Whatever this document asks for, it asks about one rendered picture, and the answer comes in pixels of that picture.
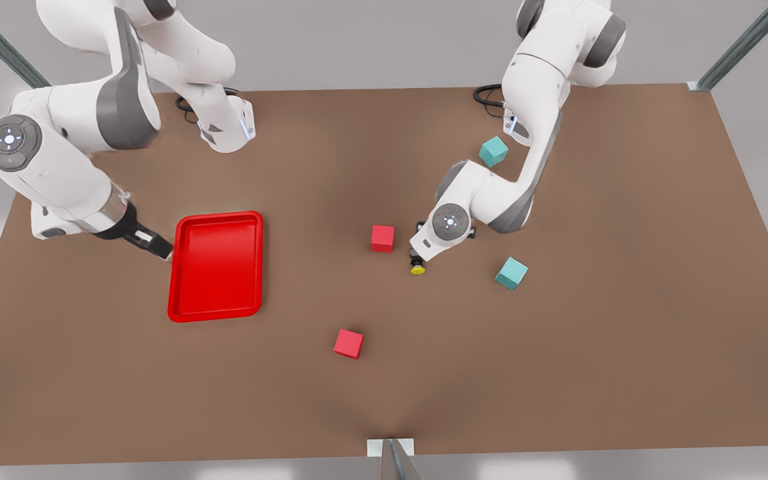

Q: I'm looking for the red rectangular tray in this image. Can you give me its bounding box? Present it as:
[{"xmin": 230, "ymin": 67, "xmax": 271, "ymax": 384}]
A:
[{"xmin": 167, "ymin": 211, "xmax": 264, "ymax": 323}]

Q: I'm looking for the teal cube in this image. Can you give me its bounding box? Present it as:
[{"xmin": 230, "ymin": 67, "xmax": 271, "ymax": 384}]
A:
[
  {"xmin": 479, "ymin": 136, "xmax": 509, "ymax": 168},
  {"xmin": 495, "ymin": 257, "xmax": 529, "ymax": 291}
]

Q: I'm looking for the black cable loop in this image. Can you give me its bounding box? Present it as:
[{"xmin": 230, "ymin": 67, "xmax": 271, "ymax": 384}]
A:
[
  {"xmin": 473, "ymin": 84, "xmax": 506, "ymax": 120},
  {"xmin": 175, "ymin": 87, "xmax": 242, "ymax": 125}
]

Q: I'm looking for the silver frame post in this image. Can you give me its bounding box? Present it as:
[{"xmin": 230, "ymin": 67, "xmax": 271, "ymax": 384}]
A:
[
  {"xmin": 367, "ymin": 438, "xmax": 423, "ymax": 480},
  {"xmin": 0, "ymin": 0, "xmax": 52, "ymax": 90},
  {"xmin": 687, "ymin": 0, "xmax": 768, "ymax": 93}
]

